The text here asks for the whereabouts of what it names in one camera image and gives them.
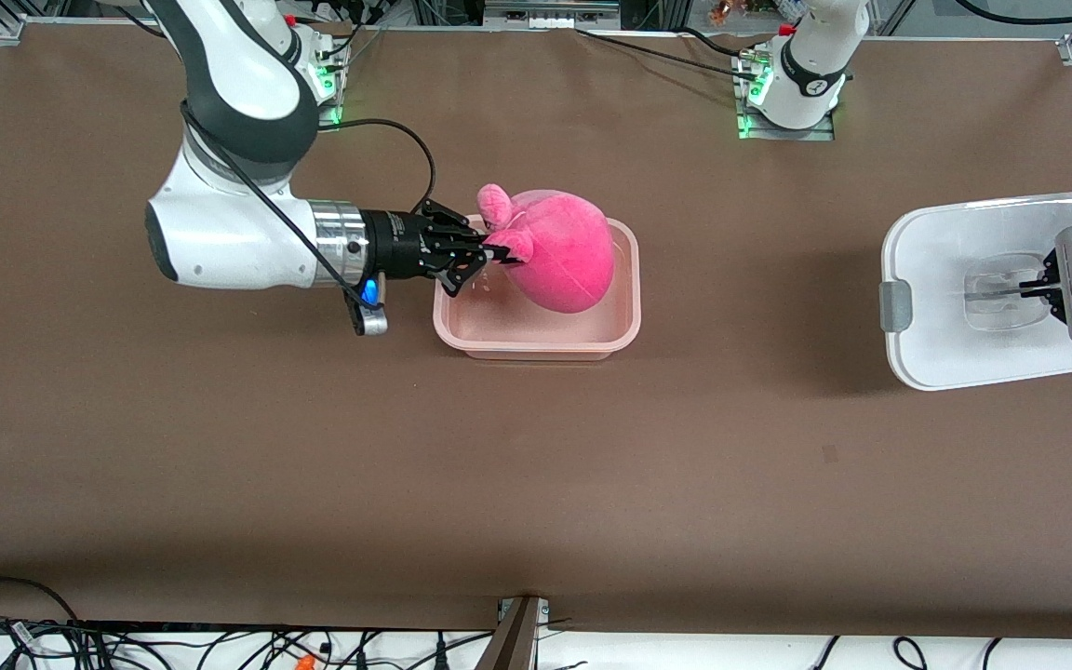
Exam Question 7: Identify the tangled black cables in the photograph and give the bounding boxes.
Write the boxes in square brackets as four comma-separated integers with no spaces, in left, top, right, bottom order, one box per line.
[0,618,500,670]

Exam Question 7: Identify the pink plastic box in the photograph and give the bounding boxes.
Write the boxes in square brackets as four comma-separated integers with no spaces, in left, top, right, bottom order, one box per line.
[433,215,642,363]

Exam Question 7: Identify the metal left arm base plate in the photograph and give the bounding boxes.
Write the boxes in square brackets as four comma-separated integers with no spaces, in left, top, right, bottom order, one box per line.
[736,56,837,142]

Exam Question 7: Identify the long black table cable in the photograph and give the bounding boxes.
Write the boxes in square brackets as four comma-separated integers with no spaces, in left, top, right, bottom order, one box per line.
[576,28,765,80]

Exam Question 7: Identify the black looping floor cable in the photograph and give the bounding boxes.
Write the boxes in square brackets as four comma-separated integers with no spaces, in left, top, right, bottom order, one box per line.
[0,576,81,623]

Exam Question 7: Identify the white box lid grey clips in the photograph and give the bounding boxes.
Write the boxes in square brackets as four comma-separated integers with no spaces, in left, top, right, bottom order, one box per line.
[879,192,1072,393]

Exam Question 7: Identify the pink plush toy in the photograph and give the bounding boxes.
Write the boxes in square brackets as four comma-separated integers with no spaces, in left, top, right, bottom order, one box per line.
[476,182,616,315]

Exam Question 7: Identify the grey power strip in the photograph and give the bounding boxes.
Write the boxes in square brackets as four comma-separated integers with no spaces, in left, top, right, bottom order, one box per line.
[485,0,622,30]

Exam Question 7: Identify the short black table cable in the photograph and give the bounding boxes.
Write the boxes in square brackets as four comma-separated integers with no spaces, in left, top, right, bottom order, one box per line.
[674,26,749,62]

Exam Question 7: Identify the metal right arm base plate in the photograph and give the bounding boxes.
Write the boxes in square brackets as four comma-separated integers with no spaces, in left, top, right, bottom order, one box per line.
[308,51,343,133]

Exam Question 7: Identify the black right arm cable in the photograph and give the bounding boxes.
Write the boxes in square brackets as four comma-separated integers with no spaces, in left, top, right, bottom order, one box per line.
[180,98,438,314]

